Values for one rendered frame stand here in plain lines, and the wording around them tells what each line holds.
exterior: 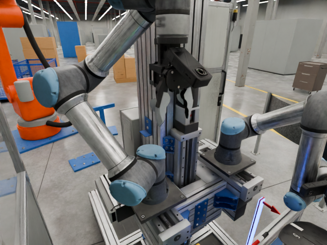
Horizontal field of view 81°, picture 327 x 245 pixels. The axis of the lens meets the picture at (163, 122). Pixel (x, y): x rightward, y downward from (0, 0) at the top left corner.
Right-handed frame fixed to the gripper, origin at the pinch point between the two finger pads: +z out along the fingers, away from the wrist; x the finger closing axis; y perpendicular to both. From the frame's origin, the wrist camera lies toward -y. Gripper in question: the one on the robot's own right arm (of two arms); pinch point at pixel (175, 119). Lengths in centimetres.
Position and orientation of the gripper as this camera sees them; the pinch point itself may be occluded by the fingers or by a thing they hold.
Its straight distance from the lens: 50.7
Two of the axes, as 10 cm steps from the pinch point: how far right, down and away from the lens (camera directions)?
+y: -5.5, -3.5, 7.6
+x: -8.3, 2.3, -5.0
